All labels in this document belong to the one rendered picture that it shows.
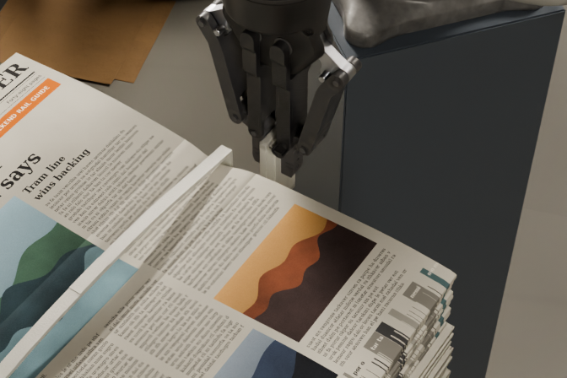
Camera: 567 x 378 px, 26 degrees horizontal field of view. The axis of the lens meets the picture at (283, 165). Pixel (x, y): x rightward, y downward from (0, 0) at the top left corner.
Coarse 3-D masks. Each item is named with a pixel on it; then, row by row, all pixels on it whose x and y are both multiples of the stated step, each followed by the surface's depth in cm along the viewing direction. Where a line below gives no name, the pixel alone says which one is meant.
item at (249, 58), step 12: (240, 36) 86; (252, 36) 86; (252, 48) 86; (252, 60) 88; (252, 72) 88; (264, 72) 89; (252, 84) 90; (264, 84) 90; (252, 96) 91; (264, 96) 91; (252, 108) 92; (264, 108) 92; (252, 120) 93; (264, 120) 93; (276, 120) 95; (252, 132) 94
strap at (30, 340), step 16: (208, 160) 83; (192, 176) 82; (176, 192) 81; (160, 208) 80; (144, 224) 78; (128, 240) 77; (112, 256) 77; (96, 272) 76; (80, 288) 75; (64, 304) 74; (48, 320) 73; (32, 336) 73; (16, 352) 72; (0, 368) 71; (16, 368) 72
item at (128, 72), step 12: (12, 0) 260; (24, 0) 260; (156, 0) 260; (168, 0) 260; (0, 12) 257; (12, 12) 257; (156, 12) 257; (168, 12) 257; (0, 24) 255; (144, 24) 255; (156, 24) 255; (0, 36) 252; (144, 36) 252; (156, 36) 252; (132, 48) 250; (144, 48) 250; (132, 60) 247; (144, 60) 247; (120, 72) 245; (132, 72) 245
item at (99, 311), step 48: (192, 144) 85; (144, 192) 82; (192, 192) 82; (96, 240) 79; (144, 240) 79; (192, 240) 79; (48, 288) 77; (96, 288) 77; (144, 288) 77; (0, 336) 74; (48, 336) 74; (96, 336) 74
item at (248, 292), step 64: (256, 192) 82; (192, 256) 78; (256, 256) 78; (320, 256) 78; (384, 256) 78; (128, 320) 75; (192, 320) 75; (256, 320) 75; (320, 320) 74; (384, 320) 75
